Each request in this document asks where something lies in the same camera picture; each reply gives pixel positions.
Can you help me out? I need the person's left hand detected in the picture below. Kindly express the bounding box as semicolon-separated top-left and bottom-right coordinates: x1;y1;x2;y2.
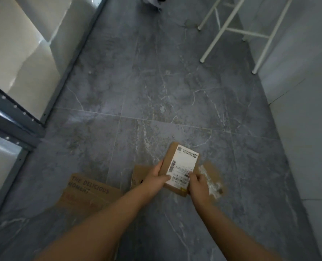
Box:
142;160;171;199

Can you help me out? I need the person's right hand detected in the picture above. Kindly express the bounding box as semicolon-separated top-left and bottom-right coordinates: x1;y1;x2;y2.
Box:
188;172;214;207

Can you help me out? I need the small cardboard parcel white label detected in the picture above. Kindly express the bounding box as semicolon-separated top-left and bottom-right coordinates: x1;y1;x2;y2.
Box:
159;142;200;198

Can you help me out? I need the person's right forearm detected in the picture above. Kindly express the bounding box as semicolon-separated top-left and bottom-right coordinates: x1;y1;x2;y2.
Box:
192;199;284;261

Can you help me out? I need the person's left forearm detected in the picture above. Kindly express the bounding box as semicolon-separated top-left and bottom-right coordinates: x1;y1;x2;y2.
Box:
34;185;154;261

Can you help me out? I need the opened cardboard box clear tape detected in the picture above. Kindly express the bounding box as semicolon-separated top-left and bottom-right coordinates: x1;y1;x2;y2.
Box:
130;160;226;199

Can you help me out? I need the flattened printed cardboard box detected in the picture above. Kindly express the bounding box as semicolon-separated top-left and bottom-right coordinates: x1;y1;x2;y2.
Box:
54;173;123;253

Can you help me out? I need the grey metal shelf rack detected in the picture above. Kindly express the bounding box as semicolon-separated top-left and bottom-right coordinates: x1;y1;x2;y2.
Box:
0;0;110;230

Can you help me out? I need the large white box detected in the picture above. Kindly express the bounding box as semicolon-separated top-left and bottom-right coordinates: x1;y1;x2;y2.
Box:
0;132;23;213
0;0;62;120
14;0;104;77

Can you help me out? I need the white metal stool frame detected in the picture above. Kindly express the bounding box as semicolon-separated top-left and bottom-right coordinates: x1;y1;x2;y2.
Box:
197;0;295;75

